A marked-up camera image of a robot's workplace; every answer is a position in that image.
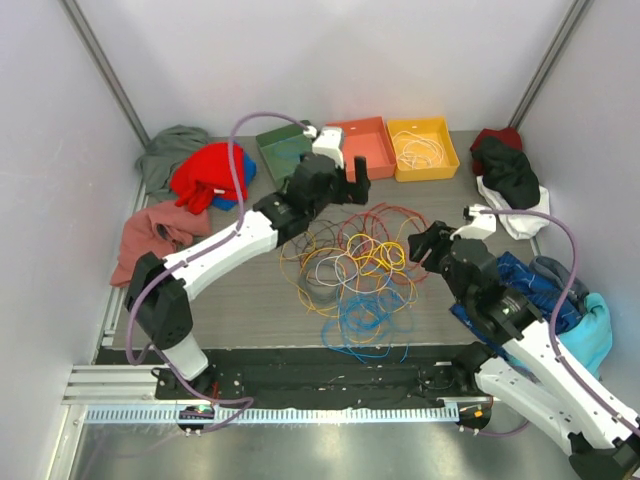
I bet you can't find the short blue cable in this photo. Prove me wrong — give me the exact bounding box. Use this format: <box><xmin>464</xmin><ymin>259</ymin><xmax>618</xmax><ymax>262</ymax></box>
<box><xmin>272</xmin><ymin>140</ymin><xmax>309</xmax><ymax>159</ymax></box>

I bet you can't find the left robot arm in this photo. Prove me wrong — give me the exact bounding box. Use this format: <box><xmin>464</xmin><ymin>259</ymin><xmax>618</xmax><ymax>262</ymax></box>
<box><xmin>125</xmin><ymin>153</ymin><xmax>371</xmax><ymax>399</ymax></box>

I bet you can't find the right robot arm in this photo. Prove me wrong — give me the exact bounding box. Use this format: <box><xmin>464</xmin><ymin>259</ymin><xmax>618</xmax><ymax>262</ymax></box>
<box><xmin>408</xmin><ymin>221</ymin><xmax>639</xmax><ymax>479</ymax></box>

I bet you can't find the orange plastic bin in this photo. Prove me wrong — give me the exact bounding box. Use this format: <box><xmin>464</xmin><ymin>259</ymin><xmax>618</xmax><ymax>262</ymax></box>
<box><xmin>329</xmin><ymin>116</ymin><xmax>396</xmax><ymax>182</ymax></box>

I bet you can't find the green plastic bin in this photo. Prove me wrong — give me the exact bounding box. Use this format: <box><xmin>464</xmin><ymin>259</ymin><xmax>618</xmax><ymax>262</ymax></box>
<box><xmin>256</xmin><ymin>121</ymin><xmax>321</xmax><ymax>192</ymax></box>

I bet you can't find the white cloth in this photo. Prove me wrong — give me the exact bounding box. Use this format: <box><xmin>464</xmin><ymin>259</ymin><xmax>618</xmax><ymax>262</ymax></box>
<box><xmin>476</xmin><ymin>176</ymin><xmax>550</xmax><ymax>240</ymax></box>

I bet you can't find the blue plaid shirt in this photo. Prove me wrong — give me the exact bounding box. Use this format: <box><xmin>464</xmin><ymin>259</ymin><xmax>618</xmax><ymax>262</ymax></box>
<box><xmin>449</xmin><ymin>252</ymin><xmax>586</xmax><ymax>371</ymax></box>

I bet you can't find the grey blue cloth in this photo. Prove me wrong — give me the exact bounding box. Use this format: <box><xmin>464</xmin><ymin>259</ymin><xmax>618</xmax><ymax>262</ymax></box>
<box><xmin>529</xmin><ymin>255</ymin><xmax>589</xmax><ymax>314</ymax></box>

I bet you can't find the yellow plastic bin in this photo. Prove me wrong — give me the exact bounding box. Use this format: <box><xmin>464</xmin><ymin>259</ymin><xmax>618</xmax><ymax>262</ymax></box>
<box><xmin>386</xmin><ymin>116</ymin><xmax>460</xmax><ymax>182</ymax></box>

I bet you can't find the black cloth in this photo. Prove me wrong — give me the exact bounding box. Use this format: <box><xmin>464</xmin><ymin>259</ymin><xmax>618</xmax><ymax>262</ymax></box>
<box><xmin>472</xmin><ymin>137</ymin><xmax>541</xmax><ymax>209</ymax></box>

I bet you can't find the cyan cloth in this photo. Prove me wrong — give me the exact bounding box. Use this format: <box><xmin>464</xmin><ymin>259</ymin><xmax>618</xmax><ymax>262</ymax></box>
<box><xmin>555</xmin><ymin>292</ymin><xmax>613</xmax><ymax>380</ymax></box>

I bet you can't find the dark red cloth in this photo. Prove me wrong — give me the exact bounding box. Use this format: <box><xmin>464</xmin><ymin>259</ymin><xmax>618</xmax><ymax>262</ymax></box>
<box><xmin>470</xmin><ymin>127</ymin><xmax>523</xmax><ymax>163</ymax></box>

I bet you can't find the pink cloth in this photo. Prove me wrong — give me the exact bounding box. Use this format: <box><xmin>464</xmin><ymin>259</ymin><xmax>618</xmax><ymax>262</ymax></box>
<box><xmin>110</xmin><ymin>201</ymin><xmax>212</xmax><ymax>288</ymax></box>

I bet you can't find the red cable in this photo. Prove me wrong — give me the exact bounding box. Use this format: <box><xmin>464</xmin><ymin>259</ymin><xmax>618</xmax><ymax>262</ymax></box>
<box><xmin>339</xmin><ymin>201</ymin><xmax>444</xmax><ymax>287</ymax></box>

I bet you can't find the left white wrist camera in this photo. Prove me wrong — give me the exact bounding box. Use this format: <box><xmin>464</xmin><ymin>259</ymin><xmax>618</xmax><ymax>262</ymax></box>
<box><xmin>311</xmin><ymin>126</ymin><xmax>345</xmax><ymax>169</ymax></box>

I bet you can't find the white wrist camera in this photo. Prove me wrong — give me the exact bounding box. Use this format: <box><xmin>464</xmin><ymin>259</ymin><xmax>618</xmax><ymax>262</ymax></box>
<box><xmin>311</xmin><ymin>126</ymin><xmax>345</xmax><ymax>169</ymax></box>
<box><xmin>450</xmin><ymin>204</ymin><xmax>497</xmax><ymax>240</ymax></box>

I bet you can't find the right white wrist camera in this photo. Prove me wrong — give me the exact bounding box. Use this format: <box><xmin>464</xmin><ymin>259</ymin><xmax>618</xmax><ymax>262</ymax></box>
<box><xmin>450</xmin><ymin>204</ymin><xmax>497</xmax><ymax>240</ymax></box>

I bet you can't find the yellow cable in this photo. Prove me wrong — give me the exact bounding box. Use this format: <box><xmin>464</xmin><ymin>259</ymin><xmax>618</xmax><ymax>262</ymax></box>
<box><xmin>347</xmin><ymin>232</ymin><xmax>411</xmax><ymax>281</ymax></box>

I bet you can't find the brown cable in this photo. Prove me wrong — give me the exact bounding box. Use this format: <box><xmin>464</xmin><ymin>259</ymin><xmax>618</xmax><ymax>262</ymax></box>
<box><xmin>287</xmin><ymin>209</ymin><xmax>351</xmax><ymax>261</ymax></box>

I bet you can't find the white looped cable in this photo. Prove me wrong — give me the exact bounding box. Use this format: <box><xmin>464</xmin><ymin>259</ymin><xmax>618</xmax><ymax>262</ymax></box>
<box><xmin>314</xmin><ymin>232</ymin><xmax>386</xmax><ymax>286</ymax></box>

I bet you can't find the grey cable coil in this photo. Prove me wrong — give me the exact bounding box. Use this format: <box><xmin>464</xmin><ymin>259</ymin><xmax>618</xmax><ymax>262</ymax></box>
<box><xmin>297</xmin><ymin>257</ymin><xmax>351</xmax><ymax>305</ymax></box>

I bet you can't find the right aluminium frame post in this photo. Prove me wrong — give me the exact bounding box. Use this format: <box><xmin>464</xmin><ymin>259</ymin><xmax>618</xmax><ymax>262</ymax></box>
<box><xmin>508</xmin><ymin>0</ymin><xmax>594</xmax><ymax>130</ymax></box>

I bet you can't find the aluminium frame post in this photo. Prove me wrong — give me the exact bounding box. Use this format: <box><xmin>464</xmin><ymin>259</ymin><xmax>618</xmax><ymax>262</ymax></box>
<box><xmin>59</xmin><ymin>0</ymin><xmax>150</xmax><ymax>146</ymax></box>
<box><xmin>508</xmin><ymin>0</ymin><xmax>594</xmax><ymax>130</ymax></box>

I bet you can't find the slotted cable duct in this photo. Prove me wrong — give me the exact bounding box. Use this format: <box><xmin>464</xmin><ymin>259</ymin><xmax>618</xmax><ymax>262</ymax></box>
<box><xmin>85</xmin><ymin>403</ymin><xmax>459</xmax><ymax>425</ymax></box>

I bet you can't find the aluminium rail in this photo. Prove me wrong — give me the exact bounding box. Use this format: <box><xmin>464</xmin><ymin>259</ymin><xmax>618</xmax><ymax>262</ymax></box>
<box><xmin>62</xmin><ymin>365</ymin><xmax>163</xmax><ymax>405</ymax></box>

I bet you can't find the left aluminium frame post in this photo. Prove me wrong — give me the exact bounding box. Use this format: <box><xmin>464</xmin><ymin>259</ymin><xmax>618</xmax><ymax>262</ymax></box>
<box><xmin>59</xmin><ymin>0</ymin><xmax>150</xmax><ymax>146</ymax></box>

